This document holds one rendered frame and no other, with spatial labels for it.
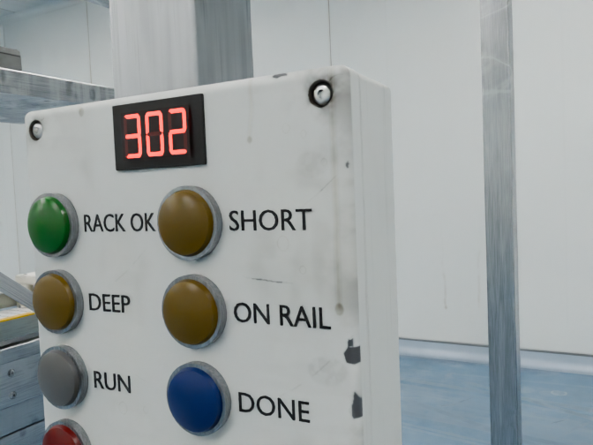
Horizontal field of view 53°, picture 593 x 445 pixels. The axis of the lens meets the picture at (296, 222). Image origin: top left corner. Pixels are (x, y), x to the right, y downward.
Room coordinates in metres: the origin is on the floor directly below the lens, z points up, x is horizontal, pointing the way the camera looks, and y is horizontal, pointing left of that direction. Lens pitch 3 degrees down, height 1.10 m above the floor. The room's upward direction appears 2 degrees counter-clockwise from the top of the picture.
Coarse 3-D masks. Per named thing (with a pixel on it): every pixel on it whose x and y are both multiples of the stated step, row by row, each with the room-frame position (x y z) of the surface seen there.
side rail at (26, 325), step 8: (16, 320) 0.97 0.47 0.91; (24, 320) 0.98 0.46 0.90; (32, 320) 1.00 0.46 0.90; (0, 328) 0.94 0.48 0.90; (8, 328) 0.96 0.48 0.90; (16, 328) 0.97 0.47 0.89; (24, 328) 0.98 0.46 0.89; (32, 328) 1.00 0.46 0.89; (0, 336) 0.94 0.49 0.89; (8, 336) 0.96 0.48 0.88; (16, 336) 0.97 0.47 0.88
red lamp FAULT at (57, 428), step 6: (54, 426) 0.28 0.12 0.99; (60, 426) 0.27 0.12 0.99; (66, 426) 0.27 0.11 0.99; (48, 432) 0.28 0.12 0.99; (54, 432) 0.27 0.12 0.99; (60, 432) 0.27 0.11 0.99; (66, 432) 0.27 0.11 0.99; (72, 432) 0.27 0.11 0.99; (48, 438) 0.27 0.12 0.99; (54, 438) 0.27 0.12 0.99; (60, 438) 0.27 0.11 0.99; (66, 438) 0.27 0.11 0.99; (72, 438) 0.27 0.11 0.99; (78, 438) 0.27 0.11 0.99; (42, 444) 0.28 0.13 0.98; (48, 444) 0.27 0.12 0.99; (54, 444) 0.27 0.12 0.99; (60, 444) 0.27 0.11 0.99; (66, 444) 0.27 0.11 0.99; (72, 444) 0.27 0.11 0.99; (78, 444) 0.27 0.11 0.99
